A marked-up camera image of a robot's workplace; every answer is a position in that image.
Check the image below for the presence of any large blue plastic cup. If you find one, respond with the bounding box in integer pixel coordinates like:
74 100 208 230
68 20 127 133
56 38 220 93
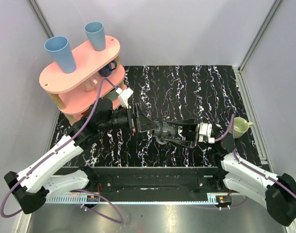
44 36 76 73

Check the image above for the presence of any teal speckled ceramic cup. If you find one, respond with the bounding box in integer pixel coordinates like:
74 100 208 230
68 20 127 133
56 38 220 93
105 90 119 101

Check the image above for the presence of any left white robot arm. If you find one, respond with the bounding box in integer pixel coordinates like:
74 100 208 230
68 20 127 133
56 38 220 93
0 98 159 217

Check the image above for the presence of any black marble patterned mat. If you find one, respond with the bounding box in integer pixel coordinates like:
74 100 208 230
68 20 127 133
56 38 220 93
46 65 262 168

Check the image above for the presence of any white slotted cable duct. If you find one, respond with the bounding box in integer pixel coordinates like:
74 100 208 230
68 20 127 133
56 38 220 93
46 195 99 204

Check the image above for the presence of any light green ceramic mug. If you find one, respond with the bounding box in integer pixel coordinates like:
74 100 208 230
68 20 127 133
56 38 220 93
231 117 254 139

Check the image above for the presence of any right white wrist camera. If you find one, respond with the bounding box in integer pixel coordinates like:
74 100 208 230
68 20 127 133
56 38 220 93
197 123 215 144

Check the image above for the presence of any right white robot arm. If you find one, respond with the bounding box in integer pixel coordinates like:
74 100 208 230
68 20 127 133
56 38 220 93
169 116 296 226

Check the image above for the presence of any dark blue ceramic mug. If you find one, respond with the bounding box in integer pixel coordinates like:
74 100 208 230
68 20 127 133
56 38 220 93
98 60 117 77

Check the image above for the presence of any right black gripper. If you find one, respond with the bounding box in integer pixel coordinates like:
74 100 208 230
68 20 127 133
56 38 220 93
163 117 213 149

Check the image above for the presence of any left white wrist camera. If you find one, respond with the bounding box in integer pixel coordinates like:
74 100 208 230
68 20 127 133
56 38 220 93
116 87 133 108

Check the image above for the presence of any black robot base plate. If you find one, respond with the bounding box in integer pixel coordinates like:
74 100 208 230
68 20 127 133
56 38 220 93
70 166 250 202

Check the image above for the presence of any pink three-tier wooden shelf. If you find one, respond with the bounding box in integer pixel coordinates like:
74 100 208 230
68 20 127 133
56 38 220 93
39 35 127 124

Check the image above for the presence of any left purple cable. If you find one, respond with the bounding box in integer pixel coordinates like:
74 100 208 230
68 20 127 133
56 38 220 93
0 78 125 223

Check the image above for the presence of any small blue plastic cup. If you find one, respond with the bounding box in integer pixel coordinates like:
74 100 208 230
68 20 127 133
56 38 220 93
85 21 105 51

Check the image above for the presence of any pink ceramic mug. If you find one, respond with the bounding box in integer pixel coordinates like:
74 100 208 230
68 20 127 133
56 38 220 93
83 79 98 92

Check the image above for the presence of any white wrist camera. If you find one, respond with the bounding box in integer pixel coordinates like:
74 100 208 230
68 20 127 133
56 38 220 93
116 87 133 108
197 123 215 144

